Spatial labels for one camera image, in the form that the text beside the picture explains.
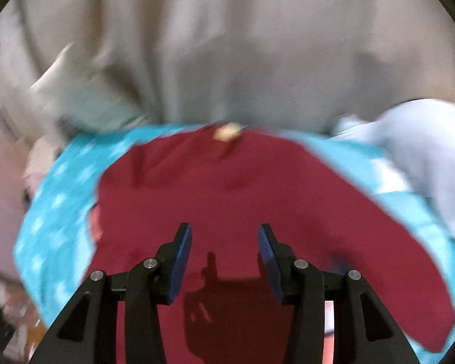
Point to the light blue cloth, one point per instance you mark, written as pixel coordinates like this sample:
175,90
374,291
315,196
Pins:
421,151

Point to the pale green cloth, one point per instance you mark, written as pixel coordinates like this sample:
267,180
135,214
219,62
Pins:
83,94

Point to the beige bed sheet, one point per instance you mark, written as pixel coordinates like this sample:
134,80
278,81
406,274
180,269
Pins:
220,45

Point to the dark red garment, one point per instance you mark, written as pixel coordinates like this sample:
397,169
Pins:
227,197

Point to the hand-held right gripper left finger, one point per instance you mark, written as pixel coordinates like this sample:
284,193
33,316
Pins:
180,261

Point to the pink cloth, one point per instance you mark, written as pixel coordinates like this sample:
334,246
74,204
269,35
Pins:
2,182

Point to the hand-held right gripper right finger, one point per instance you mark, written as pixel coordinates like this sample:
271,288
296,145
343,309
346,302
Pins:
269,263

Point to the turquoise white-dotted blanket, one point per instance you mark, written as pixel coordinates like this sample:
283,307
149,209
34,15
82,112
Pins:
57,212

